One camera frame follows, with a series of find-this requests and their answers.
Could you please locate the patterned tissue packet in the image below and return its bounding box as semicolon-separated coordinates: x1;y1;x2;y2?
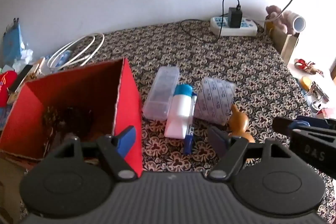
193;76;237;126

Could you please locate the white and blue power strip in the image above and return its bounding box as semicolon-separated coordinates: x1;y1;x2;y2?
210;16;258;37

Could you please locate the coiled white cable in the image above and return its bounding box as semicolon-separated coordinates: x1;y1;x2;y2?
47;33;105;69

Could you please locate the blue and white packet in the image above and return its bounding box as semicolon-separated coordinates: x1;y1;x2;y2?
54;50;73;67

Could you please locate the pink plush toy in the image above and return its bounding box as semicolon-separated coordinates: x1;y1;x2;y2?
265;5;295;35

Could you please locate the black smartphone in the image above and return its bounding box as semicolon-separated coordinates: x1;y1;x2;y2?
9;64;34;94

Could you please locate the crumpled white tissue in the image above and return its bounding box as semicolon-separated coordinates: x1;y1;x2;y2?
12;49;34;70

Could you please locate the red ribbon bow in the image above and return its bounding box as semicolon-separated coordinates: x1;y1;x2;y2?
294;58;325;77

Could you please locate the silver metal clip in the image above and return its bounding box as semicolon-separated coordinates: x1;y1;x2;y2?
306;82;330;112

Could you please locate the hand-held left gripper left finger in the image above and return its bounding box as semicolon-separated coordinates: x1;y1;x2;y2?
43;126;137;182

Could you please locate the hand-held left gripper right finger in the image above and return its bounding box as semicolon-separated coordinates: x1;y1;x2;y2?
207;126;293;180

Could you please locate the blue and white marker pen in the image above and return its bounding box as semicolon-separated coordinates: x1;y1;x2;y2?
183;93;198;156

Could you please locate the red cardboard box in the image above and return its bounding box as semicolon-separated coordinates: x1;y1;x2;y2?
0;57;143;178

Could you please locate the clear plastic case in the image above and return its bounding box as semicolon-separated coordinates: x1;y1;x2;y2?
142;66;180;121

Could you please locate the orange round object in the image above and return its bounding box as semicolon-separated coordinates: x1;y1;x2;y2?
301;76;313;90

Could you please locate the thin black charger cable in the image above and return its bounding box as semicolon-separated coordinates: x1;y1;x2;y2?
181;0;241;43

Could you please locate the beige wooden block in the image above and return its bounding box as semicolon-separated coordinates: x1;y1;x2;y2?
265;21;300;65

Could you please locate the black charger adapter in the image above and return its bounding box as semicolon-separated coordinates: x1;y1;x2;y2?
227;7;243;28

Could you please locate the white plastic tube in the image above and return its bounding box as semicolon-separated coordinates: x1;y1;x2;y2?
288;13;307;33

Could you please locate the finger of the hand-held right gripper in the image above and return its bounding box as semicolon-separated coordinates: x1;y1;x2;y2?
272;115;336;136

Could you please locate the white bottle with blue cap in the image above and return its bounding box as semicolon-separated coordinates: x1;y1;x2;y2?
164;84;193;139

